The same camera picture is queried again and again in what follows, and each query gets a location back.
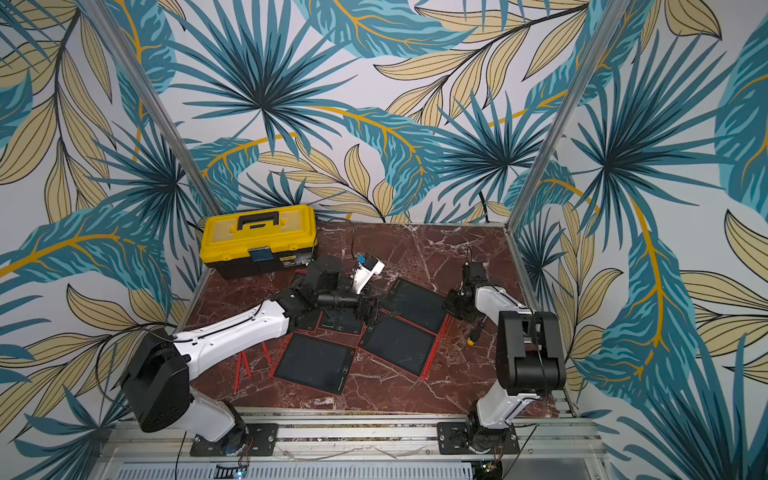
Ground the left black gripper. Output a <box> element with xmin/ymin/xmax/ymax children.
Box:
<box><xmin>318</xmin><ymin>279</ymin><xmax>403</xmax><ymax>325</ymax></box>

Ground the red stylus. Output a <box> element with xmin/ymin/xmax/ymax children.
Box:
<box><xmin>420</xmin><ymin>337</ymin><xmax>441</xmax><ymax>381</ymax></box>
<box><xmin>233</xmin><ymin>352</ymin><xmax>242</xmax><ymax>394</ymax></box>
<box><xmin>438</xmin><ymin>314</ymin><xmax>452</xmax><ymax>340</ymax></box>
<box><xmin>239</xmin><ymin>351</ymin><xmax>252</xmax><ymax>378</ymax></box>

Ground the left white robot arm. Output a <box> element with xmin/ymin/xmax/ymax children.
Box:
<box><xmin>119</xmin><ymin>255</ymin><xmax>385</xmax><ymax>441</ymax></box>

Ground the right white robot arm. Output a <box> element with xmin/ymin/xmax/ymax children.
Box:
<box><xmin>443</xmin><ymin>261</ymin><xmax>566</xmax><ymax>431</ymax></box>

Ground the back left writing tablet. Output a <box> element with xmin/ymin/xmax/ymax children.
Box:
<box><xmin>296</xmin><ymin>308</ymin><xmax>363</xmax><ymax>335</ymax></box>

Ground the writing tablet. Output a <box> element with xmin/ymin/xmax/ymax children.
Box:
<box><xmin>383</xmin><ymin>278</ymin><xmax>446</xmax><ymax>334</ymax></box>
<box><xmin>273</xmin><ymin>334</ymin><xmax>356</xmax><ymax>395</ymax></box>
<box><xmin>296</xmin><ymin>308</ymin><xmax>363</xmax><ymax>335</ymax></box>
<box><xmin>358</xmin><ymin>316</ymin><xmax>437</xmax><ymax>379</ymax></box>

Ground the middle right writing tablet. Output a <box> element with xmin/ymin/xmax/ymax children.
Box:
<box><xmin>358</xmin><ymin>316</ymin><xmax>437</xmax><ymax>379</ymax></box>

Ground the back right writing tablet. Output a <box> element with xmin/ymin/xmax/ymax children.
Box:
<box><xmin>383</xmin><ymin>278</ymin><xmax>446</xmax><ymax>334</ymax></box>

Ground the front left writing tablet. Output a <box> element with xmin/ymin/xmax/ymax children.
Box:
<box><xmin>273</xmin><ymin>334</ymin><xmax>356</xmax><ymax>395</ymax></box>

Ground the yellow black screwdriver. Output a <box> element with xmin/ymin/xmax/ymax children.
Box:
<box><xmin>467</xmin><ymin>317</ymin><xmax>486</xmax><ymax>346</ymax></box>

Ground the yellow black toolbox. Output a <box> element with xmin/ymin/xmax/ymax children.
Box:
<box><xmin>200</xmin><ymin>205</ymin><xmax>317</xmax><ymax>280</ymax></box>

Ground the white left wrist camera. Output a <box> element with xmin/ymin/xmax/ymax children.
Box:
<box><xmin>352</xmin><ymin>254</ymin><xmax>385</xmax><ymax>294</ymax></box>

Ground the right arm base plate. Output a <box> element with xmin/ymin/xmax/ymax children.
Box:
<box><xmin>437</xmin><ymin>420</ymin><xmax>520</xmax><ymax>455</ymax></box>

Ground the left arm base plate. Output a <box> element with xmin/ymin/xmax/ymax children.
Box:
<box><xmin>190</xmin><ymin>423</ymin><xmax>278</xmax><ymax>457</ymax></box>

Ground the aluminium front rail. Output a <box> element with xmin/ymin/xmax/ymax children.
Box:
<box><xmin>90</xmin><ymin>408</ymin><xmax>617</xmax><ymax>479</ymax></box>

